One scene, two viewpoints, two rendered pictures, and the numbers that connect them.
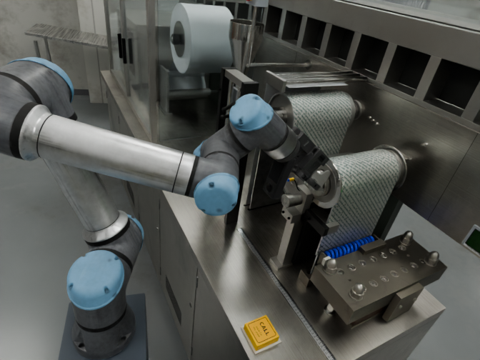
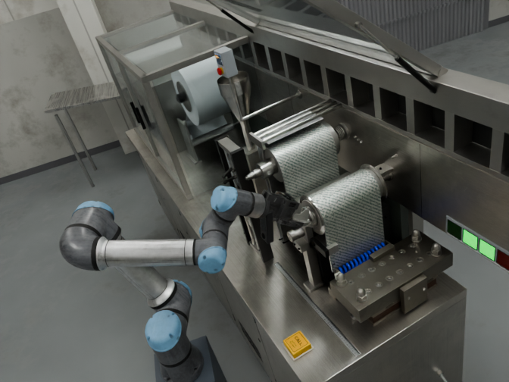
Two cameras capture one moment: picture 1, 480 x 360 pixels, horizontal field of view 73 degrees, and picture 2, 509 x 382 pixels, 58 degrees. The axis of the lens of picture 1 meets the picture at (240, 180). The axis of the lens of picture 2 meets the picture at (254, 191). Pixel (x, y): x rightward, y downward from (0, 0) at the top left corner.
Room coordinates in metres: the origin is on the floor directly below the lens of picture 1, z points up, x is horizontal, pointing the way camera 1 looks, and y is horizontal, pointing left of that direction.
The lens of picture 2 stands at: (-0.44, -0.35, 2.21)
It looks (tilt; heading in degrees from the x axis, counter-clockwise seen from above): 34 degrees down; 14
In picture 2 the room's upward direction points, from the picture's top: 16 degrees counter-clockwise
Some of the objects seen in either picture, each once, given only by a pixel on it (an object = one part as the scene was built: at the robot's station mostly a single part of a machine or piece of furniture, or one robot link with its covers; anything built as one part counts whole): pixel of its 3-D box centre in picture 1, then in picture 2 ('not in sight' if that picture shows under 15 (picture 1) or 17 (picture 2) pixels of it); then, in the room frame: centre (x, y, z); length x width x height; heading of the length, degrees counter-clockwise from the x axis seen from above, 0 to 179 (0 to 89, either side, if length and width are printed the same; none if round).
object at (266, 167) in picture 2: (273, 117); (266, 168); (0.97, -0.08, 1.34); 0.06 x 0.06 x 0.06; 32
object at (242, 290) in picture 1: (201, 143); (234, 184); (1.59, 0.24, 0.88); 2.52 x 0.66 x 0.04; 32
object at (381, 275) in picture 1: (380, 273); (391, 273); (0.71, -0.46, 1.00); 0.40 x 0.16 x 0.06; 122
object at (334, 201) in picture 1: (321, 181); (312, 214); (0.77, -0.23, 1.25); 0.15 x 0.01 x 0.15; 32
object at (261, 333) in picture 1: (261, 332); (297, 344); (0.52, -0.12, 0.91); 0.07 x 0.07 x 0.02; 32
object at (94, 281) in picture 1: (98, 286); (167, 335); (0.47, 0.29, 1.07); 0.13 x 0.12 x 0.14; 4
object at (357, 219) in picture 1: (353, 223); (356, 238); (0.79, -0.36, 1.11); 0.23 x 0.01 x 0.18; 122
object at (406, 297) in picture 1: (403, 303); (414, 294); (0.64, -0.52, 0.97); 0.10 x 0.03 x 0.11; 122
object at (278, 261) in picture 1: (289, 229); (307, 256); (0.78, -0.18, 1.05); 0.06 x 0.05 x 0.31; 122
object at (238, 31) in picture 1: (246, 30); (233, 83); (1.44, 0.07, 1.50); 0.14 x 0.14 x 0.06
